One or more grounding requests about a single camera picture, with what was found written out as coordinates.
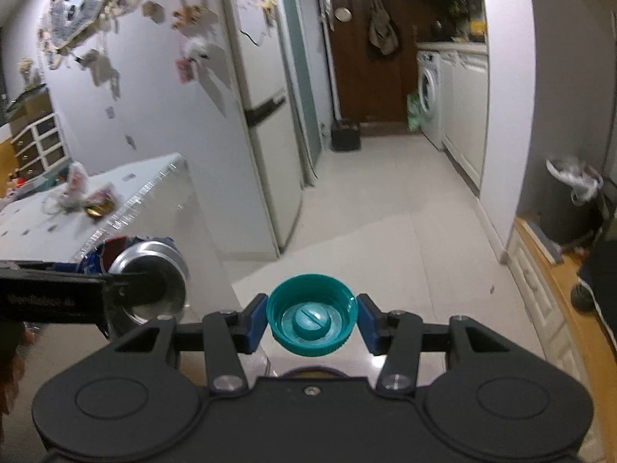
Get whiteboard on refrigerator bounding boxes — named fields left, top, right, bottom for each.
left=230, top=0, right=273, bottom=48

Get pink white wrapper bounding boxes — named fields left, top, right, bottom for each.
left=60, top=161, right=91, bottom=210

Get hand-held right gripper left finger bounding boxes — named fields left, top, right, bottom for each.
left=103, top=293, right=269, bottom=395

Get glass sliding door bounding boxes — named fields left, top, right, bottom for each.
left=275, top=0, right=325, bottom=186

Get white refrigerator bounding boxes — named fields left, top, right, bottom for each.
left=217, top=0, right=305, bottom=257

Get group of small wall ornaments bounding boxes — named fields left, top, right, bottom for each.
left=17, top=0, right=217, bottom=88

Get white washing machine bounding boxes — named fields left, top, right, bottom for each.
left=416, top=49, right=447, bottom=151

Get hanging fabric bag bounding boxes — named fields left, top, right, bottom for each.
left=367, top=0, right=401, bottom=56

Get white plastic drawer unit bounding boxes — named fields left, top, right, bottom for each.
left=10, top=113, right=68, bottom=172

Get teal bottle cap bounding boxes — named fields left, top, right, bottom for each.
left=266, top=274, right=360, bottom=355

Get wooden bench with white drawers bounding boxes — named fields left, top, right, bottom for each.
left=506, top=217, right=617, bottom=463

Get cardboard box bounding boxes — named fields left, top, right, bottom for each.
left=5, top=86, right=53, bottom=123

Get green plastic bag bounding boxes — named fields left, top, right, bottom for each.
left=406, top=91, right=424, bottom=132

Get brown wooden door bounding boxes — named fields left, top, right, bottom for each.
left=315, top=0, right=420, bottom=123

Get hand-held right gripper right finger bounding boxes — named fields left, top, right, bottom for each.
left=357, top=293, right=519, bottom=395

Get person's dark clothing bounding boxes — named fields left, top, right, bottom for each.
left=573, top=236, right=617, bottom=343

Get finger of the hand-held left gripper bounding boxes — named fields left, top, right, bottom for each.
left=99, top=272, right=167, bottom=339

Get black crate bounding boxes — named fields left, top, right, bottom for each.
left=330, top=120, right=362, bottom=152

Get white kitchen cabinets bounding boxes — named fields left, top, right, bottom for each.
left=441, top=43, right=489, bottom=186

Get white table with silver edge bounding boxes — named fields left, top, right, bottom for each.
left=0, top=153, right=242, bottom=348

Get grey bin with white bag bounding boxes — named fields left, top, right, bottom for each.
left=546, top=154, right=604, bottom=247

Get crushed blue drink can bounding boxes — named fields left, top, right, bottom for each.
left=77, top=235, right=190, bottom=339

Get large round wall decoration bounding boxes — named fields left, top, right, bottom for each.
left=37, top=0, right=140, bottom=54

